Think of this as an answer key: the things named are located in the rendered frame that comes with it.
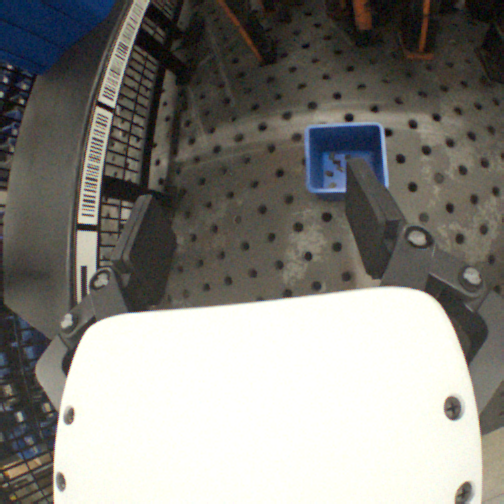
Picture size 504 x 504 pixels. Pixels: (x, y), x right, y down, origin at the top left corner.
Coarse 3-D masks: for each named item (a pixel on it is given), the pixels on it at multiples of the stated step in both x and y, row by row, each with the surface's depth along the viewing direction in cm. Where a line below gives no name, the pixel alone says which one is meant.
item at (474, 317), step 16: (448, 304) 6; (464, 304) 6; (480, 304) 6; (496, 304) 5; (464, 320) 6; (480, 320) 5; (496, 320) 5; (480, 336) 5; (496, 336) 5; (480, 352) 5; (496, 352) 4; (480, 368) 4; (496, 368) 4; (480, 384) 4; (496, 384) 4; (480, 400) 4
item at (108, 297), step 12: (96, 276) 9; (108, 276) 9; (96, 288) 8; (108, 288) 8; (120, 288) 8; (96, 300) 8; (108, 300) 8; (120, 300) 8; (96, 312) 7; (108, 312) 7; (120, 312) 7; (132, 312) 7
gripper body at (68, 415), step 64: (128, 320) 6; (192, 320) 6; (256, 320) 5; (320, 320) 5; (384, 320) 5; (448, 320) 5; (128, 384) 5; (192, 384) 5; (256, 384) 4; (320, 384) 4; (384, 384) 4; (448, 384) 3; (64, 448) 4; (128, 448) 4; (192, 448) 4; (256, 448) 3; (320, 448) 3; (384, 448) 3; (448, 448) 3
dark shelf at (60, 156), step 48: (144, 0) 16; (96, 48) 16; (48, 96) 19; (96, 96) 15; (48, 144) 18; (96, 144) 16; (48, 192) 17; (96, 192) 17; (48, 240) 17; (96, 240) 17; (48, 288) 17; (48, 336) 17
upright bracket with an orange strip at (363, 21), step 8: (352, 0) 26; (360, 0) 25; (368, 0) 25; (360, 8) 27; (368, 8) 26; (360, 16) 29; (368, 16) 28; (360, 24) 31; (368, 24) 30; (360, 32) 33; (368, 32) 32; (360, 40) 35; (368, 40) 34
